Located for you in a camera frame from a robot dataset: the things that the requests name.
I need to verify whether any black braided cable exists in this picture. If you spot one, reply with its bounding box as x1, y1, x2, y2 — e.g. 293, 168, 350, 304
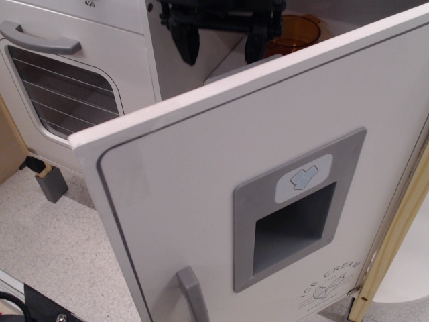
0, 291, 31, 322

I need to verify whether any grey fridge door handle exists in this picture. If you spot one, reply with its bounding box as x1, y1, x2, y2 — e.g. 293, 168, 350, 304
176, 266, 210, 322

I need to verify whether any grey oven door handle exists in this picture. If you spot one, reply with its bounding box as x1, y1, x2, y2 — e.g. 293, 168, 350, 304
1, 21, 82, 55

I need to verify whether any white toy fridge door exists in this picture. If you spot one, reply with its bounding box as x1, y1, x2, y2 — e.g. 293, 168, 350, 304
70, 1, 428, 321

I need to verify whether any grey kitchen foot block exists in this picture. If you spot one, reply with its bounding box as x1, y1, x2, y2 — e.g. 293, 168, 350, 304
35, 168, 69, 203

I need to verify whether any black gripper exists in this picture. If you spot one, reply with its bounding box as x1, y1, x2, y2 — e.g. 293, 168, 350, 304
160, 0, 286, 66

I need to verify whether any wooden side frame post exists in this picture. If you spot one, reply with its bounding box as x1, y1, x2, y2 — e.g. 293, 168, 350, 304
348, 130, 428, 321

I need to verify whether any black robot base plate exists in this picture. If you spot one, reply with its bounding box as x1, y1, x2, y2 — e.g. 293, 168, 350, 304
24, 284, 82, 322

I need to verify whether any brown cardboard box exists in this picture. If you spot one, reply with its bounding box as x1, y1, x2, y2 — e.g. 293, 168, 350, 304
1, 98, 27, 183

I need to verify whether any white toy oven door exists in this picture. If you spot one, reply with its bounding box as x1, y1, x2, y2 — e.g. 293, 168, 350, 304
1, 1, 158, 172

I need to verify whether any grey ice dispenser recess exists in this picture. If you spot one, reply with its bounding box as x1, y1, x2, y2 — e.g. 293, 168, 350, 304
233, 127, 367, 292

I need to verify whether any amber transparent plastic pot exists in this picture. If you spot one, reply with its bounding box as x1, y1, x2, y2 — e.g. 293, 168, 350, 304
263, 15, 322, 58

